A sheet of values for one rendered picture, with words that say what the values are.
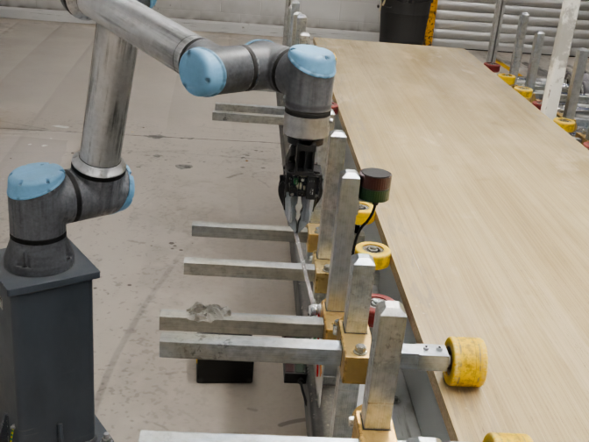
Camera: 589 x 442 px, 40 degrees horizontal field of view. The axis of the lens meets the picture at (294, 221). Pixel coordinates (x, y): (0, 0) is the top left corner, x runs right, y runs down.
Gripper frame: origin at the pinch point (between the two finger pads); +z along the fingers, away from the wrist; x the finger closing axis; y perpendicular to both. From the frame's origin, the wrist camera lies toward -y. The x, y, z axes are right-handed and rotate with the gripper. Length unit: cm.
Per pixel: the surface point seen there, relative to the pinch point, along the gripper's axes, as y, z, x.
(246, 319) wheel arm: 18.9, 12.3, -9.6
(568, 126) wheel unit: -128, 8, 107
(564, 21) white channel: -141, -28, 103
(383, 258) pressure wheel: -3.5, 8.1, 19.7
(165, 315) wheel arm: 18.8, 12.3, -25.1
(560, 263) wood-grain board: -6, 8, 60
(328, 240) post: -9.3, 7.2, 8.0
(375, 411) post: 66, -1, 7
